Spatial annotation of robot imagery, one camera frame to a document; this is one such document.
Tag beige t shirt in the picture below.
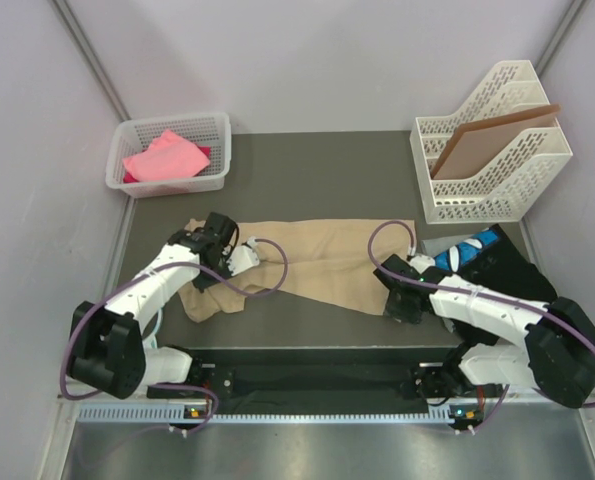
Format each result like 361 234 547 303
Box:
178 219 411 323

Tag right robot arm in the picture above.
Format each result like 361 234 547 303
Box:
374 254 595 409

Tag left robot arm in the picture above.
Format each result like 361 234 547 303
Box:
60 213 239 400

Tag grey t shirt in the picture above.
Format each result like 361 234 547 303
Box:
421 236 461 257

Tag white plastic basket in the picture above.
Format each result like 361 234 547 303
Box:
105 112 232 199

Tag black graphic t shirt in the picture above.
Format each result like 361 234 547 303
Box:
429 224 561 346

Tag pink folded t shirt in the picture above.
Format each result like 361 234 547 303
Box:
122 129 211 181

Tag teal headphones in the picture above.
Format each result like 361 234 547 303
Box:
142 308 164 349

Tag white file organizer rack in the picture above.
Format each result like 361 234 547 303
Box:
410 60 573 224

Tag brown cardboard sheet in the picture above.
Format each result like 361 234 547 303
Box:
430 104 561 180

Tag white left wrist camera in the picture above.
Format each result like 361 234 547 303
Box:
227 237 260 277

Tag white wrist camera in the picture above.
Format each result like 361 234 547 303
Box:
227 237 260 277
407 252 436 274

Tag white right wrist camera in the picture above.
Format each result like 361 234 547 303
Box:
407 252 436 274

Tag grey slotted cable duct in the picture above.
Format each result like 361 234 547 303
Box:
76 402 483 425

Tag aluminium frame rail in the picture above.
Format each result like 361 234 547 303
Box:
56 389 595 416

